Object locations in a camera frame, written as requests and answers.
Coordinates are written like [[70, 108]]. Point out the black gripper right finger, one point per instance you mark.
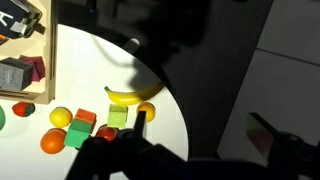
[[263, 136]]

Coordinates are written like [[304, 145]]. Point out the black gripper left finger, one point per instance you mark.
[[140, 123]]

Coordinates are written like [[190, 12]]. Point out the yellow banana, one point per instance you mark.
[[126, 97]]

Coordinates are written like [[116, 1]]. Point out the wooden box tray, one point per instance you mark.
[[46, 66]]

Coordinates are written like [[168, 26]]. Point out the small yellow-orange toy fruit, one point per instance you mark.
[[150, 108]]

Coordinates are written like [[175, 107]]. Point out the light green cube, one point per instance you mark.
[[117, 116]]

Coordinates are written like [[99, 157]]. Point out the red toy tomato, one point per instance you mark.
[[107, 134]]

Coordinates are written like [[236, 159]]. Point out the orange cube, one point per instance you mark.
[[85, 115]]

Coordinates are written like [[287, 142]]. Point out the dark green cube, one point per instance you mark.
[[77, 135]]

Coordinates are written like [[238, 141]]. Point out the white table base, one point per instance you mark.
[[132, 45]]

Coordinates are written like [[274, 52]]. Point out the yellow toy lemon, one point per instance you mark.
[[60, 117]]

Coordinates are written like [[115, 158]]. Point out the orange toy fruit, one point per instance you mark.
[[52, 141]]

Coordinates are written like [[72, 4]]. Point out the magenta cube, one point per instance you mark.
[[38, 66]]

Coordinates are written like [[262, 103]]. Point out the small red toy strawberry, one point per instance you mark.
[[22, 109]]

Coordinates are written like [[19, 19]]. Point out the grey cube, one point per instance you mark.
[[13, 75]]

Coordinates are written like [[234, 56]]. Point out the green plastic bowl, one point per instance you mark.
[[1, 118]]

